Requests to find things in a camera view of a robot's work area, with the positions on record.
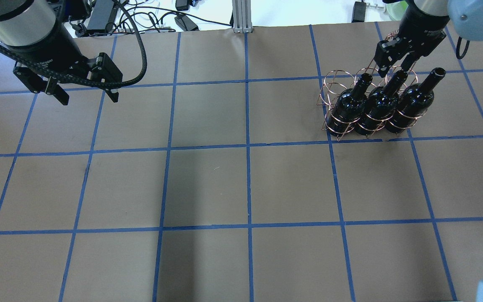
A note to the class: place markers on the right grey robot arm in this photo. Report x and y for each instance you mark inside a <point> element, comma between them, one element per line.
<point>466,16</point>

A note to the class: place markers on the dark wine bottle in basket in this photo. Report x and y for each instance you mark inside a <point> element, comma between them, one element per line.
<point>347,110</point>

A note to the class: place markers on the copper wire wine basket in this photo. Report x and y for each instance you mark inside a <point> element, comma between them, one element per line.
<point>336,81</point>

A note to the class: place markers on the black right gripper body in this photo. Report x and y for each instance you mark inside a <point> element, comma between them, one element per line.
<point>424,26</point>

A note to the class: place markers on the aluminium frame post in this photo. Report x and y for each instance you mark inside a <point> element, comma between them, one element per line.
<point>241,15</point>

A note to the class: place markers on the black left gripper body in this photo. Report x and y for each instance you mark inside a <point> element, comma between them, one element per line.
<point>53,53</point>

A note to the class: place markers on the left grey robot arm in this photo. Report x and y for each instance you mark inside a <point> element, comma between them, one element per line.
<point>30,29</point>

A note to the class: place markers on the dark wine bottle carried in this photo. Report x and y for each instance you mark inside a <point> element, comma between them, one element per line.
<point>380,105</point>

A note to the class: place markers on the black power brick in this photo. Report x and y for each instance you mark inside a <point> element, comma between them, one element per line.
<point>102,17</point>

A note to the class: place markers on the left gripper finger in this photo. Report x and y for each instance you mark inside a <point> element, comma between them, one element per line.
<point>54,89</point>
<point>113,93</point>

